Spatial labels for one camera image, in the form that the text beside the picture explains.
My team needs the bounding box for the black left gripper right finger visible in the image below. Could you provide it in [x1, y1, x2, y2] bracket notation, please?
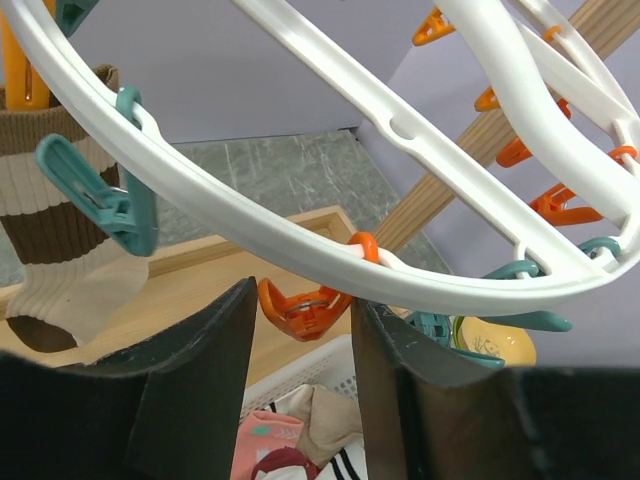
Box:
[351, 299, 639, 479]

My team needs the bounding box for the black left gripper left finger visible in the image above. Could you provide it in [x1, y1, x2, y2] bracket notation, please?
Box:
[1, 277, 257, 479]

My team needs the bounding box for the cream brown ribbed sock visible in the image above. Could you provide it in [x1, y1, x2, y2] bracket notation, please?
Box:
[0, 63, 151, 354]

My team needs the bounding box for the orange clothes peg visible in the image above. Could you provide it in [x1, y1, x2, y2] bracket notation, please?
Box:
[1, 10, 50, 111]
[257, 231, 381, 343]

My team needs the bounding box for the wooden hanger stand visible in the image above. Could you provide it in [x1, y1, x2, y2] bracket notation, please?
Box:
[0, 0, 640, 389]

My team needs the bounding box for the white round clip hanger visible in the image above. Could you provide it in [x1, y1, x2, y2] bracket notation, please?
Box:
[0, 0, 640, 319]

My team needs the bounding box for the white black sock in basket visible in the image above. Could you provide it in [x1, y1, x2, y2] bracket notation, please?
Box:
[251, 398, 368, 479]

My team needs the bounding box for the beige folded sock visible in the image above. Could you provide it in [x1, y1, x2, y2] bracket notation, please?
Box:
[288, 385, 362, 467]

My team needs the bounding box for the pink sock with green stripes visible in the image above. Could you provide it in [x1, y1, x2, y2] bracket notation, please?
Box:
[230, 410, 304, 479]

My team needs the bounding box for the teal right clothes peg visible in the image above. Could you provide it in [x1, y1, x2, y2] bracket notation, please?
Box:
[402, 259, 574, 371]

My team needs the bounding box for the teal clothes peg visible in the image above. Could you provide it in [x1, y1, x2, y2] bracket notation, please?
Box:
[34, 85, 160, 257]
[402, 259, 574, 371]

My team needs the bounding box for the white plastic laundry basket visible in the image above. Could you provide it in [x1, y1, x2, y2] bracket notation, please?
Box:
[240, 334, 358, 422]

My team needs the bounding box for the yellow dish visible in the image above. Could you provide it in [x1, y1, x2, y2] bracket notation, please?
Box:
[453, 317, 537, 366]

